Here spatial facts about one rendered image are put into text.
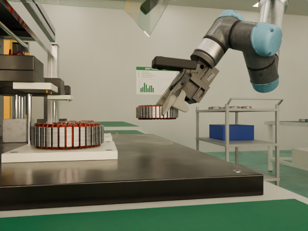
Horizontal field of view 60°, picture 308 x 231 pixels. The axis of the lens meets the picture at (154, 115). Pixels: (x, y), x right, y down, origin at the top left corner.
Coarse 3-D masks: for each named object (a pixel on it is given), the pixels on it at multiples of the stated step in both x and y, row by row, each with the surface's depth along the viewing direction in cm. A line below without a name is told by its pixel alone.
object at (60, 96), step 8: (48, 80) 63; (56, 80) 63; (0, 88) 60; (8, 88) 61; (16, 96) 62; (32, 96) 68; (40, 96) 68; (48, 96) 63; (56, 96) 63; (64, 96) 63; (16, 104) 62; (16, 112) 62
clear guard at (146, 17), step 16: (32, 0) 53; (48, 0) 53; (64, 0) 53; (80, 0) 53; (96, 0) 53; (112, 0) 53; (128, 0) 52; (144, 0) 47; (160, 0) 42; (144, 16) 52; (160, 16) 47
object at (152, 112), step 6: (138, 108) 68; (144, 108) 66; (150, 108) 65; (156, 108) 65; (174, 108) 67; (138, 114) 68; (144, 114) 66; (150, 114) 65; (156, 114) 65; (168, 114) 66; (174, 114) 67
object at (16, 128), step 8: (8, 120) 60; (16, 120) 61; (24, 120) 61; (32, 120) 67; (8, 128) 60; (16, 128) 61; (24, 128) 61; (8, 136) 60; (16, 136) 61; (24, 136) 61
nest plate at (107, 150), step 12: (108, 144) 46; (12, 156) 35; (24, 156) 35; (36, 156) 35; (48, 156) 36; (60, 156) 36; (72, 156) 36; (84, 156) 36; (96, 156) 37; (108, 156) 37
